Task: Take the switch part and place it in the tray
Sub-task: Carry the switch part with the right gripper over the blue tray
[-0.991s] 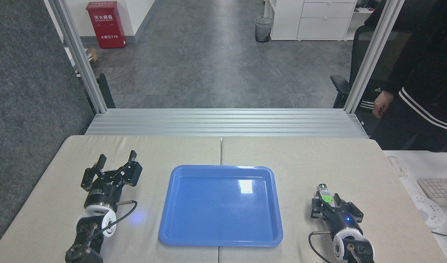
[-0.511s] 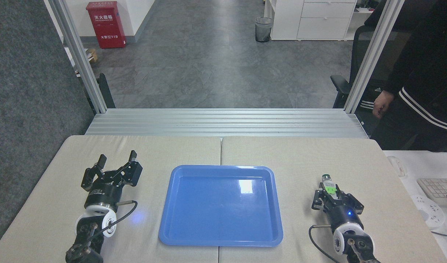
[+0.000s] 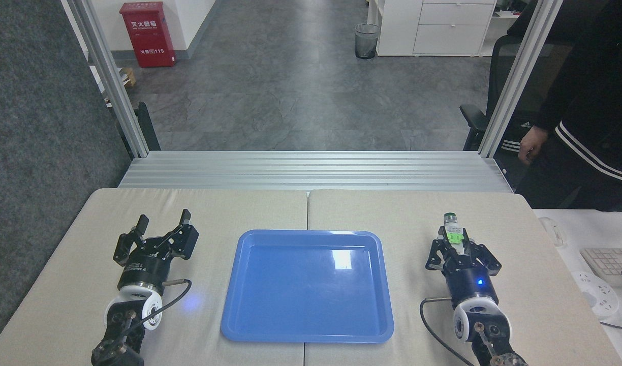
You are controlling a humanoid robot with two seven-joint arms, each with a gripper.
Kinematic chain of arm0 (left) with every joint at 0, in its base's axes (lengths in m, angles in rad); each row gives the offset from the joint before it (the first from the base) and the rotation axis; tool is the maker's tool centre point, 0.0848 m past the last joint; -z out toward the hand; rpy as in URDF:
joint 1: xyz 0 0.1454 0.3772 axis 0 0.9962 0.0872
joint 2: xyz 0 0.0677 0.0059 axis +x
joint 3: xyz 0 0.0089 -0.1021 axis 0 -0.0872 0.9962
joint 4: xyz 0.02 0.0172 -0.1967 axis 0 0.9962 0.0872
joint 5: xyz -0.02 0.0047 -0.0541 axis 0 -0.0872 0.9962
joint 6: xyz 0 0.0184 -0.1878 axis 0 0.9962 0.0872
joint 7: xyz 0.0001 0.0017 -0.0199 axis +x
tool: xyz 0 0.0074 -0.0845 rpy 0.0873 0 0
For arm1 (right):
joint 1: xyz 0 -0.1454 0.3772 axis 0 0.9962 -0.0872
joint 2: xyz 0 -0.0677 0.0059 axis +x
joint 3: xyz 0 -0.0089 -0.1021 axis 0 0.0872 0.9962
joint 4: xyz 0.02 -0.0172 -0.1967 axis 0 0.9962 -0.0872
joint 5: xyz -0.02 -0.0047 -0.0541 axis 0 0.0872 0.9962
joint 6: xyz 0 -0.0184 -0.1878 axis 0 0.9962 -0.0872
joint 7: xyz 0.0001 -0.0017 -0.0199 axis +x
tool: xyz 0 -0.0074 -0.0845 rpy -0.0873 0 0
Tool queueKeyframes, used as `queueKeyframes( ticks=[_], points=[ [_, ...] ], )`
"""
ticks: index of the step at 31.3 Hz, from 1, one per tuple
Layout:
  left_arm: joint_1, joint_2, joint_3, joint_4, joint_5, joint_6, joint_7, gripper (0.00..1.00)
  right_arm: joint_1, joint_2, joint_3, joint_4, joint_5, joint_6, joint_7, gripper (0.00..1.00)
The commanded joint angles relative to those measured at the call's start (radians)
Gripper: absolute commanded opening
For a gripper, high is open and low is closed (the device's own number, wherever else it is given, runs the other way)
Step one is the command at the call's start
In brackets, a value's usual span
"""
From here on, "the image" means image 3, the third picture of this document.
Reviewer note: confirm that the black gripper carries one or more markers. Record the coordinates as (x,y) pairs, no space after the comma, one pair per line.
(143,272)
(468,287)

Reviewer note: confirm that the green and white switch part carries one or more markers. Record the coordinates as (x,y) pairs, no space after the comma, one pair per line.
(454,234)

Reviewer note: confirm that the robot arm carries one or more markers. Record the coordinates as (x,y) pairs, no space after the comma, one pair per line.
(138,302)
(481,320)

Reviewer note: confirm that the blue plastic tray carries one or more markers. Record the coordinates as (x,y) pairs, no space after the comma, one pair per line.
(306,290)

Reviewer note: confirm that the person's hand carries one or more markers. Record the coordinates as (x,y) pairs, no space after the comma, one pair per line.
(533,143)

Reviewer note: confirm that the beige table mat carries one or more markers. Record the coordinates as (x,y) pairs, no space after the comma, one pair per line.
(392,213)
(77,284)

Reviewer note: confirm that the white computer mouse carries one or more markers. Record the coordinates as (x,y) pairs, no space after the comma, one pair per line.
(552,231)

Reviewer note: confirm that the black stand foot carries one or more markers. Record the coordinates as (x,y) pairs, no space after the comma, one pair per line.
(147,127)

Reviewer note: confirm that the white power strip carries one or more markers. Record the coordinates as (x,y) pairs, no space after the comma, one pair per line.
(598,295)

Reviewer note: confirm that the grey felt partition panel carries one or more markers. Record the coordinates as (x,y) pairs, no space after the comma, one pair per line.
(41,152)

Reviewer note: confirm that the white keyboard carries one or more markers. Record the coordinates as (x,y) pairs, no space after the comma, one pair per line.
(608,262)

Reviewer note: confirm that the small cardboard box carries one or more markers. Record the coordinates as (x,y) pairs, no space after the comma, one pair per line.
(128,76)

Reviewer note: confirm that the black office chair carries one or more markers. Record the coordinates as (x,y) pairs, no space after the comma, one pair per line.
(501,66)

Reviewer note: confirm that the red fire extinguisher box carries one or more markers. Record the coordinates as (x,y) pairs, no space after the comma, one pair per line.
(148,35)

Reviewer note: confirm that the white drawer cabinet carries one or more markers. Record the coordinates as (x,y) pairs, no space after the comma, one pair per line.
(443,30)

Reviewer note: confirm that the black mesh waste bin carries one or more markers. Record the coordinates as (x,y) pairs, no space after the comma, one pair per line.
(366,40)

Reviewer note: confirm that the silver aluminium post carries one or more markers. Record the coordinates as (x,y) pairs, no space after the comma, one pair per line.
(514,86)
(113,86)

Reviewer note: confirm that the silver aluminium rail platform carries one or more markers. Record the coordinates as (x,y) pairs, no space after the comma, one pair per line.
(316,170)

